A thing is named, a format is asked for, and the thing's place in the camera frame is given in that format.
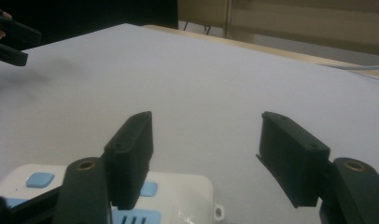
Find black stand legs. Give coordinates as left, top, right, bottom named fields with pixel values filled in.
left=182, top=21, right=213, bottom=35

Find dark curtain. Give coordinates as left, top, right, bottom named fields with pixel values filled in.
left=0, top=0, right=179, bottom=51

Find white power strip blue buttons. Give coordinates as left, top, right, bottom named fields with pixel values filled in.
left=0, top=163, right=226, bottom=224

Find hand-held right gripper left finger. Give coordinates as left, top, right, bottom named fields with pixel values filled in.
left=102, top=110, right=155, bottom=211

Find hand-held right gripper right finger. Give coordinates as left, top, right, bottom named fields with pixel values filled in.
left=256, top=111, right=331, bottom=209

